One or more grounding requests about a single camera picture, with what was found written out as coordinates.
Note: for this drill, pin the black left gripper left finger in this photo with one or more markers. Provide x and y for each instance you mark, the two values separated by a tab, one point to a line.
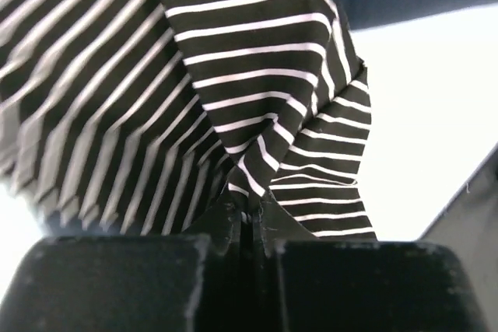
185	282

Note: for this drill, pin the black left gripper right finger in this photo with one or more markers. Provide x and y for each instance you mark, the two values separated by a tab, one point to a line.
311	284

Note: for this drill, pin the black white striped tank top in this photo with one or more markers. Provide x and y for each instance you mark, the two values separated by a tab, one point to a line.
132	116

